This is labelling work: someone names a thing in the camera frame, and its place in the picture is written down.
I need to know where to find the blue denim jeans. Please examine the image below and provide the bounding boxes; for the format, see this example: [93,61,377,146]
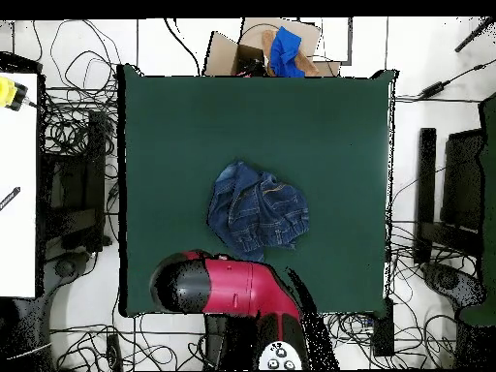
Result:
[206,159,311,264]

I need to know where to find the dark green table cloth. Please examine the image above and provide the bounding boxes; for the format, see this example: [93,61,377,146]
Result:
[116,63,400,318]

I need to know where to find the tan brown cloth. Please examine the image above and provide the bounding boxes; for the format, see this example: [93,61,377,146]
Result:
[261,29,322,78]

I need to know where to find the brown cardboard box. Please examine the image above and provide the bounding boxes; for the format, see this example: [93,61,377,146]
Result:
[202,16,342,78]

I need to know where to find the bright blue cloth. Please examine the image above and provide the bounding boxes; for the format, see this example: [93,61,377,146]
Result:
[268,25,307,78]

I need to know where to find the black chair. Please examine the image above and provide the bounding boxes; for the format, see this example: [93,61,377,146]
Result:
[38,109,113,261]

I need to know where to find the black power strip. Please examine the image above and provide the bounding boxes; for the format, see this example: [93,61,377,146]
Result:
[372,297,395,357]
[106,333,123,371]

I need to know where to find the white side table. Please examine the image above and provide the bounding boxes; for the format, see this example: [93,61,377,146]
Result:
[0,72,39,298]

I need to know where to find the black marker pen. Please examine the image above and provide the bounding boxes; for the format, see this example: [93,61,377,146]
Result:
[0,186,21,212]

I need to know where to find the green cloth on side table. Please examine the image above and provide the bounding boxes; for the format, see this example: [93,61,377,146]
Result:
[458,92,496,326]

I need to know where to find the yellow and black tool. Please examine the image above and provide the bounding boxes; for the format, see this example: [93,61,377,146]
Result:
[0,76,29,112]

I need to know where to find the black rod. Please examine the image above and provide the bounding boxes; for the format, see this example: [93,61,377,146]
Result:
[454,16,495,53]

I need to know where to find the white board with dark frame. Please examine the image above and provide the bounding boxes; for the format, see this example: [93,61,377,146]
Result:
[299,16,354,66]

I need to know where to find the black power adapter with cable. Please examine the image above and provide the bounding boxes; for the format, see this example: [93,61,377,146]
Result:
[418,57,496,99]

